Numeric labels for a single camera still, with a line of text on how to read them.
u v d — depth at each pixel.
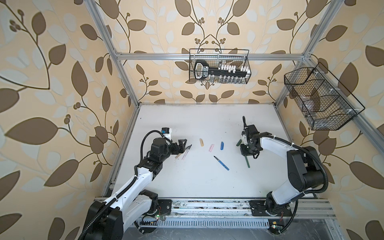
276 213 0.70
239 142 0.98
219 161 0.91
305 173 0.46
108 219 0.40
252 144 0.69
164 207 0.74
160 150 0.63
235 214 0.74
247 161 0.90
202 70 0.83
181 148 0.75
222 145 0.97
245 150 0.84
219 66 0.81
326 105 0.72
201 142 0.99
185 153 0.94
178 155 0.94
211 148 0.96
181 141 0.76
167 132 0.72
